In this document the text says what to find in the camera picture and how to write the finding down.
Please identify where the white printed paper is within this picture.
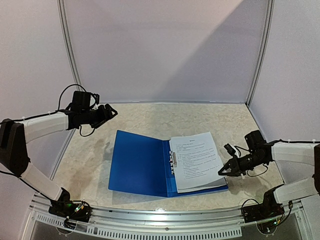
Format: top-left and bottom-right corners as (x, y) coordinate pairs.
(177, 177), (228, 194)
(169, 132), (224, 189)

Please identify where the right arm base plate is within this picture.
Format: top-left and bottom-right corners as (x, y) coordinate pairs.
(240, 198), (293, 226)

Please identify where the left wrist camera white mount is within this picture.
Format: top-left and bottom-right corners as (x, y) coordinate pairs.
(90, 93), (100, 110)

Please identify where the aluminium front rail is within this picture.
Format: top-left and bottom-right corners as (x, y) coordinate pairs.
(22, 194), (312, 240)

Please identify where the left aluminium frame post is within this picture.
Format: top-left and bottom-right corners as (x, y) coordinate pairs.
(57, 0), (85, 92)

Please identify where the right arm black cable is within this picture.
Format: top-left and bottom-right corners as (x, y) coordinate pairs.
(232, 139), (320, 177)

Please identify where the metal folder clip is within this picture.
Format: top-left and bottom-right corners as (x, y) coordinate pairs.
(169, 151), (177, 175)

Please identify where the aluminium frame post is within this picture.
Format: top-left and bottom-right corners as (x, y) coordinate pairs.
(57, 0), (85, 92)
(245, 0), (275, 109)

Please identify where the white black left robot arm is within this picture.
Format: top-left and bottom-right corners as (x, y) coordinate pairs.
(0, 91), (118, 217)

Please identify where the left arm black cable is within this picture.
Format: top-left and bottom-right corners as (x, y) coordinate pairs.
(57, 84), (101, 137)

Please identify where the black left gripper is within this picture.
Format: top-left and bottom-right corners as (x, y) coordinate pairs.
(81, 103), (118, 129)

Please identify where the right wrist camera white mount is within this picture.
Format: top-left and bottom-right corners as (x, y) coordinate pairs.
(223, 143), (240, 158)

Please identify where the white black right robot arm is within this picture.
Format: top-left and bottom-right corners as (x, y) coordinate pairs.
(218, 130), (320, 218)

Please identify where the right aluminium frame post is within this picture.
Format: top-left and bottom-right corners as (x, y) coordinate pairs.
(245, 0), (275, 109)

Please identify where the blue plastic folder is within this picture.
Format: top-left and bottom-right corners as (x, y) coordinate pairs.
(108, 130), (228, 198)

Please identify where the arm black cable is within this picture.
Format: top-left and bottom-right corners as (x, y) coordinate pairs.
(232, 139), (320, 177)
(57, 84), (101, 137)

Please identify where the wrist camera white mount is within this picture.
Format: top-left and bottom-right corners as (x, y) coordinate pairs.
(223, 143), (240, 158)
(90, 93), (100, 110)

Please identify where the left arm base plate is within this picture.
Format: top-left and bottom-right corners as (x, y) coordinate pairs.
(48, 201), (93, 223)

